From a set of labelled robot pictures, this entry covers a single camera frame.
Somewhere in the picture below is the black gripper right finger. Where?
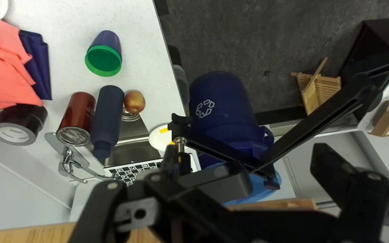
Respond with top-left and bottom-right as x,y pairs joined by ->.
309,141 -> 389,243

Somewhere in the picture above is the navy cloth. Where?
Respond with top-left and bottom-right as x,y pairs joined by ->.
17,28 -> 54,101

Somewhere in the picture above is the blue recycling bin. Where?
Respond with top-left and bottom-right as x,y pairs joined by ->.
186,71 -> 282,206

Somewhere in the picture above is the dark blue bottle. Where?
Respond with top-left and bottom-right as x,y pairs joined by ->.
90,84 -> 126,165

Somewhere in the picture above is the blue cup with green rim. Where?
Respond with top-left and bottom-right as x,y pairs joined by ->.
83,28 -> 124,78

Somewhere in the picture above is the coral cloth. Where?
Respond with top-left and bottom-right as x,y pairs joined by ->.
0,12 -> 45,111

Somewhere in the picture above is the red metal can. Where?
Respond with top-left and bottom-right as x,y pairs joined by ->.
55,90 -> 97,147

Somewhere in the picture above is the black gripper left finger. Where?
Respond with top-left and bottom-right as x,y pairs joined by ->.
67,178 -> 160,243

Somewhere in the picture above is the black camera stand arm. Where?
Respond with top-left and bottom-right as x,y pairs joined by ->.
166,72 -> 382,180

